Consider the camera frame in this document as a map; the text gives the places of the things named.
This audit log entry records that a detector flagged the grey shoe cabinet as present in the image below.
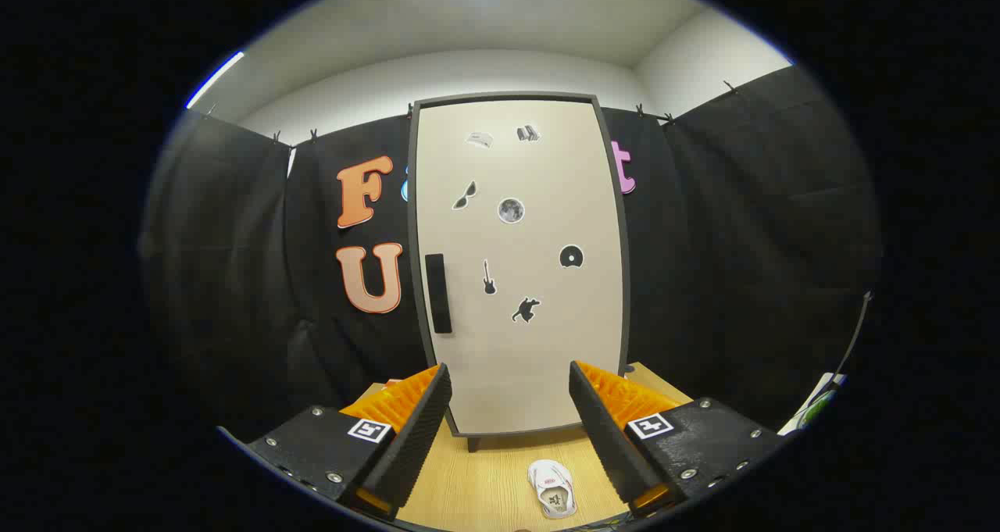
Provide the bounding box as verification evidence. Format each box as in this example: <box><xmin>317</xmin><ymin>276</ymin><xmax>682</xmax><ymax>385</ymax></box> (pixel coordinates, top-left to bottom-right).
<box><xmin>406</xmin><ymin>92</ymin><xmax>632</xmax><ymax>453</ymax></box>

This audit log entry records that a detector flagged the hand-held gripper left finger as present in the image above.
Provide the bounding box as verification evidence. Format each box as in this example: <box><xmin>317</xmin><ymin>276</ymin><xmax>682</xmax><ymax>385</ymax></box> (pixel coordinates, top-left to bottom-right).
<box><xmin>246</xmin><ymin>362</ymin><xmax>454</xmax><ymax>521</ymax></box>

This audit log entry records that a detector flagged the white canvas shoe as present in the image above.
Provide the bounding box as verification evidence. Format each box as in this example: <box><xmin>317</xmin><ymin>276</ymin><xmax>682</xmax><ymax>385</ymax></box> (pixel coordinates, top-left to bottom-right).
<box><xmin>527</xmin><ymin>459</ymin><xmax>577</xmax><ymax>520</ymax></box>

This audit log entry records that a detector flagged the beige shoe cabinet door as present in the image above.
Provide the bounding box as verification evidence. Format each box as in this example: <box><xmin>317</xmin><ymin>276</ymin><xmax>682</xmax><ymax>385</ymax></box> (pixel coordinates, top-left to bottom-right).
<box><xmin>416</xmin><ymin>99</ymin><xmax>626</xmax><ymax>436</ymax></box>

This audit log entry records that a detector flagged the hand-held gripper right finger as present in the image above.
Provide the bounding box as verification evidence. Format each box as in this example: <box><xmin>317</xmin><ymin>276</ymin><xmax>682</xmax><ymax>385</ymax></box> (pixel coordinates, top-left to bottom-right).
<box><xmin>568</xmin><ymin>360</ymin><xmax>786</xmax><ymax>517</ymax></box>

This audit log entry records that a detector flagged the ceiling light strip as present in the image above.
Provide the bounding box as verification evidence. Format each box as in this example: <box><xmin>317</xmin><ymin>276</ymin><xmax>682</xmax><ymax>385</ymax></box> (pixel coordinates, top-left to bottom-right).
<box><xmin>186</xmin><ymin>52</ymin><xmax>245</xmax><ymax>109</ymax></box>

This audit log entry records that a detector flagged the black backdrop cloth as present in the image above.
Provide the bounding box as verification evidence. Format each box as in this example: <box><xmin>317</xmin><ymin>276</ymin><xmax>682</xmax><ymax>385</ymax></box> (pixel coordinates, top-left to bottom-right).
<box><xmin>141</xmin><ymin>63</ymin><xmax>884</xmax><ymax>439</ymax></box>

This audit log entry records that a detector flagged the white sheet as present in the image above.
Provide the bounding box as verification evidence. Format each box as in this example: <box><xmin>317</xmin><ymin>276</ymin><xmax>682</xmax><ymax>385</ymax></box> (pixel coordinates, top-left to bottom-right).
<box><xmin>780</xmin><ymin>372</ymin><xmax>846</xmax><ymax>436</ymax></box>

